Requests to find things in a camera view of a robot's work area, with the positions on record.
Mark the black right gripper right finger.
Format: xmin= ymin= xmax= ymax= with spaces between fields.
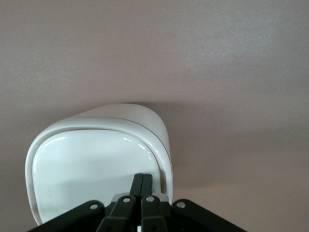
xmin=140 ymin=174 xmax=247 ymax=232

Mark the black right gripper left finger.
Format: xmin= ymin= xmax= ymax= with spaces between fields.
xmin=27 ymin=173 xmax=145 ymax=232

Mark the white lidded trash can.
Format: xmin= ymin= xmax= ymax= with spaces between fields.
xmin=24 ymin=103 xmax=173 ymax=226

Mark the brown table mat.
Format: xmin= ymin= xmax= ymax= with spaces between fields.
xmin=0 ymin=0 xmax=309 ymax=232

